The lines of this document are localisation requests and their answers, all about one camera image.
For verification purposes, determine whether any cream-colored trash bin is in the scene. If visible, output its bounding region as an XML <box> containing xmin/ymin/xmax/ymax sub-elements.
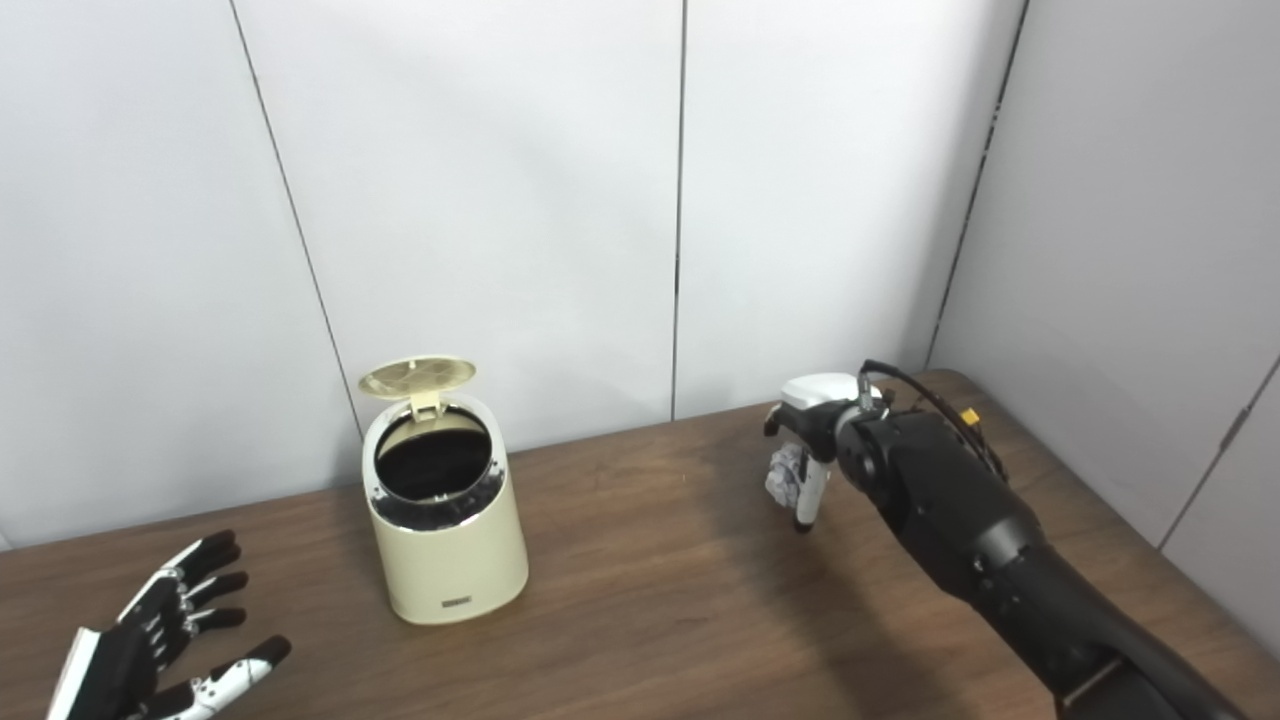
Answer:
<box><xmin>360</xmin><ymin>354</ymin><xmax>531</xmax><ymax>626</ymax></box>

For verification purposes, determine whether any white paper ball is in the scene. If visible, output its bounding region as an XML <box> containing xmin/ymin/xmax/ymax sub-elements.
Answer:
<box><xmin>765</xmin><ymin>443</ymin><xmax>809</xmax><ymax>506</ymax></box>

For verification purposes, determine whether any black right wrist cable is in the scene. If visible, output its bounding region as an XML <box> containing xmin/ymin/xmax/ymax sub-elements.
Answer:
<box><xmin>858</xmin><ymin>360</ymin><xmax>1006</xmax><ymax>481</ymax></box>

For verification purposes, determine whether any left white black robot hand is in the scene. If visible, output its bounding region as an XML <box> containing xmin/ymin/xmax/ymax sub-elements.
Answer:
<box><xmin>45</xmin><ymin>530</ymin><xmax>293</xmax><ymax>720</ymax></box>

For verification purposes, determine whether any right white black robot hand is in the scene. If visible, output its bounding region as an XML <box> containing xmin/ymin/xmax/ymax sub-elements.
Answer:
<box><xmin>763</xmin><ymin>373</ymin><xmax>891</xmax><ymax>534</ymax></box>

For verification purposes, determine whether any round cream bin lid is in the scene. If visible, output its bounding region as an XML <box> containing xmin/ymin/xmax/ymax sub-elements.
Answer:
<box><xmin>358</xmin><ymin>354</ymin><xmax>478</xmax><ymax>419</ymax></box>

